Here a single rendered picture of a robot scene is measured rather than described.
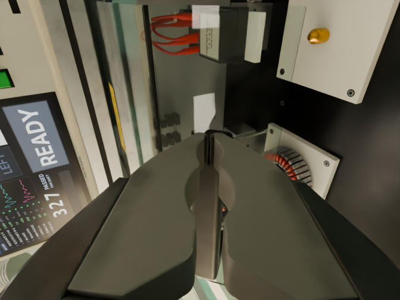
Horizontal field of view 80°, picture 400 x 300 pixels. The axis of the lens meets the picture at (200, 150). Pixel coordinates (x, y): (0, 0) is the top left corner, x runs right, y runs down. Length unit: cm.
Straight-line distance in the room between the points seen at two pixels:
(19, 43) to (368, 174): 48
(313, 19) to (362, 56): 9
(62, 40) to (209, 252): 28
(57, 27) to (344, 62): 36
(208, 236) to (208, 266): 3
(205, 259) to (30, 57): 31
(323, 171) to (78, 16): 41
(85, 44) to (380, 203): 44
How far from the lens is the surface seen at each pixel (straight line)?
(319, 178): 45
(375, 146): 40
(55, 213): 49
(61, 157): 43
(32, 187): 46
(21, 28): 37
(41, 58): 38
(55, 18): 34
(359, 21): 38
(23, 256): 163
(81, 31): 34
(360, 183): 43
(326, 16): 41
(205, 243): 17
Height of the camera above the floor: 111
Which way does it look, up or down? 24 degrees down
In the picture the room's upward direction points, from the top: 106 degrees counter-clockwise
